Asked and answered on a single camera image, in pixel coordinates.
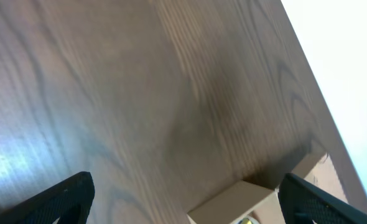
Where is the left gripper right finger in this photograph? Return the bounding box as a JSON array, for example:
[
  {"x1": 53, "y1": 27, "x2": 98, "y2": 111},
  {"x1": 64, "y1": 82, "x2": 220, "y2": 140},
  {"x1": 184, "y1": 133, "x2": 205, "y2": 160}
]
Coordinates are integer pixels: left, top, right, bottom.
[{"x1": 278, "y1": 173, "x2": 367, "y2": 224}]

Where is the brown cardboard box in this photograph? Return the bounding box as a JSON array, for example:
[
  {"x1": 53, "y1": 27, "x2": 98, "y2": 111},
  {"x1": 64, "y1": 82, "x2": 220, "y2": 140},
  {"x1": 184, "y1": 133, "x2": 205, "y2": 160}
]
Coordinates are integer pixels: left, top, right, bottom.
[{"x1": 187, "y1": 152, "x2": 348, "y2": 224}]

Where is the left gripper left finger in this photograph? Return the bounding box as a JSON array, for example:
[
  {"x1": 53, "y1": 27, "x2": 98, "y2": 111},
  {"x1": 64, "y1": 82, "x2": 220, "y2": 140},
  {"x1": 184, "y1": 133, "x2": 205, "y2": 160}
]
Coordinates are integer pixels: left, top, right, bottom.
[{"x1": 0, "y1": 171, "x2": 95, "y2": 224}]

